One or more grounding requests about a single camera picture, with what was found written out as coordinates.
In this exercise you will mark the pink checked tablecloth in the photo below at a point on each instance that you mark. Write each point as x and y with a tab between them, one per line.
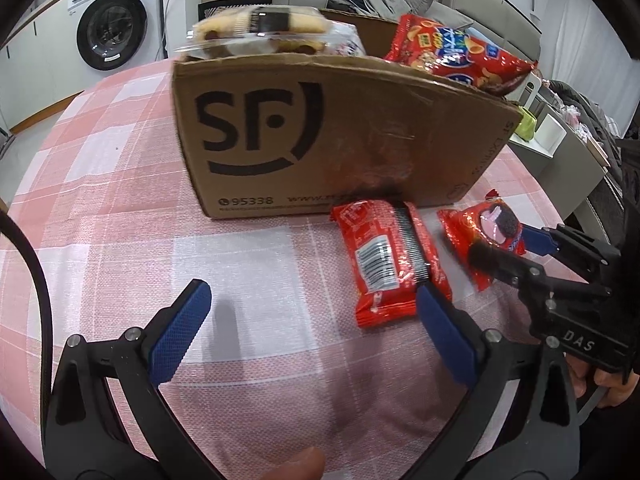
125	200

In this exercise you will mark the clear sponge cake package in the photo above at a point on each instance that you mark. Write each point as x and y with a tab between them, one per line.
260	22

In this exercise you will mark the grey side table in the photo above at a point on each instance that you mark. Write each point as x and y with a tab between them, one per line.
570	175

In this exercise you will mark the black patterned cushion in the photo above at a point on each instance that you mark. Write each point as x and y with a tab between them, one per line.
215	9

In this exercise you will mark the red sandwich cookie packet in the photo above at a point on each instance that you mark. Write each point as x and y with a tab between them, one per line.
465	230

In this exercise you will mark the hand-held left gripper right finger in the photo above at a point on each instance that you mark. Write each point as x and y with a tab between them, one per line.
447	335

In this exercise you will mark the grey sofa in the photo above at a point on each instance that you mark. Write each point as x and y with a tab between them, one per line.
500	20

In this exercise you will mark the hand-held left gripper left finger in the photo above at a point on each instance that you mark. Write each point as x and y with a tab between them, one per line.
182	330

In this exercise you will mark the white square holder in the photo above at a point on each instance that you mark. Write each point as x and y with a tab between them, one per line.
549	136

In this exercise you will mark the person's left hand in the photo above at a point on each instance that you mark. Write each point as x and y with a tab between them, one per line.
295	466

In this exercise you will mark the red barcode biscuit packet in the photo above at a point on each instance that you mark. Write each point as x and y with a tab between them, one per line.
380	260

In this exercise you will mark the large red snack bag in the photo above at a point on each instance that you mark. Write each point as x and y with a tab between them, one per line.
450	55

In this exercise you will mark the white appliance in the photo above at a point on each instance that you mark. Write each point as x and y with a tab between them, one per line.
525	91

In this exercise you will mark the pile of clothes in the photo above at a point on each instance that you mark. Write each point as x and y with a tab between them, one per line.
585	110

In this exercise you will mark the white washing machine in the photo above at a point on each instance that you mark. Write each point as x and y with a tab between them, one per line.
110	30

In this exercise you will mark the white cabinet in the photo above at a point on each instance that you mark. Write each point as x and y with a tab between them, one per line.
35	70

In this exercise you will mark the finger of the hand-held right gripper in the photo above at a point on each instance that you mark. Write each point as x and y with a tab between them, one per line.
537	241
500	265

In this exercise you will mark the person's right hand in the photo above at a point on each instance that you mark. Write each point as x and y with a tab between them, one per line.
612	392

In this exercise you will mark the brown cardboard box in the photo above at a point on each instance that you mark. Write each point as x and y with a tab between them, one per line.
350	125

